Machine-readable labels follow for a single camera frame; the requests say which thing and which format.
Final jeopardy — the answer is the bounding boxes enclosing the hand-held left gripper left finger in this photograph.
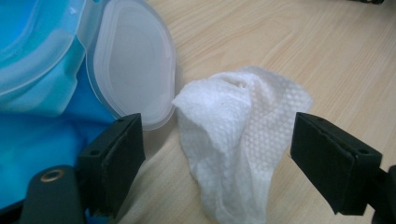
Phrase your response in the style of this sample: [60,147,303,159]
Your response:
[77,112,147,218]

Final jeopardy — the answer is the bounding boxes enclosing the blue wet wipes packet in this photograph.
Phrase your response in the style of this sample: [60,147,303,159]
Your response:
[0,0,177,224]

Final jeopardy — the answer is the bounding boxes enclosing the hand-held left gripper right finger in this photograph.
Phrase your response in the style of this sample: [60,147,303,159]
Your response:
[290,111,384,217]

